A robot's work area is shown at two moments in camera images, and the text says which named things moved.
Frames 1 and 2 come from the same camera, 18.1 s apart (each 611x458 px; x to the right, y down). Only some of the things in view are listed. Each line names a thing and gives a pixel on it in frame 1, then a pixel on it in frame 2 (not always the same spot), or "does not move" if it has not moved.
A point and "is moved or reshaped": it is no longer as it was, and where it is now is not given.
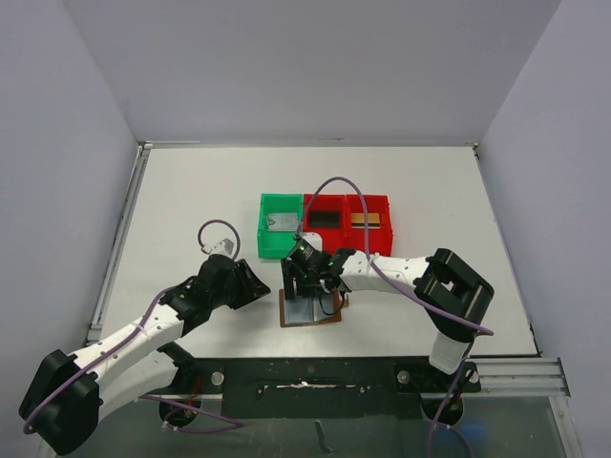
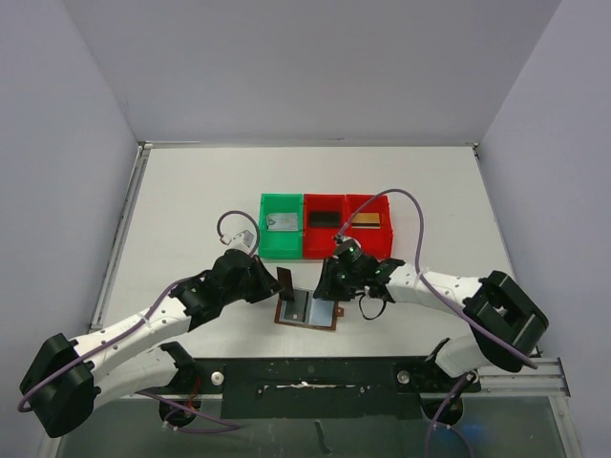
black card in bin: (324, 218) does not move
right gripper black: (300, 280) -> (331, 279)
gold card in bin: (357, 220) does not move
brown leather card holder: (321, 308) is moved or reshaped
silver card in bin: (283, 221) does not move
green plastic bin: (279, 216) does not move
